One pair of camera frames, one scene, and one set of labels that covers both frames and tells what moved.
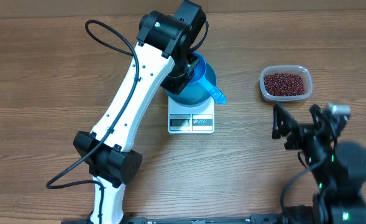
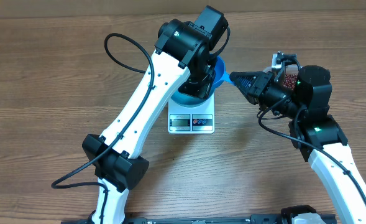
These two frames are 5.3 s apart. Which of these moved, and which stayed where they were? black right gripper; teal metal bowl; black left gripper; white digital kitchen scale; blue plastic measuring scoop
Moved: black right gripper; black left gripper; blue plastic measuring scoop
Stayed: white digital kitchen scale; teal metal bowl
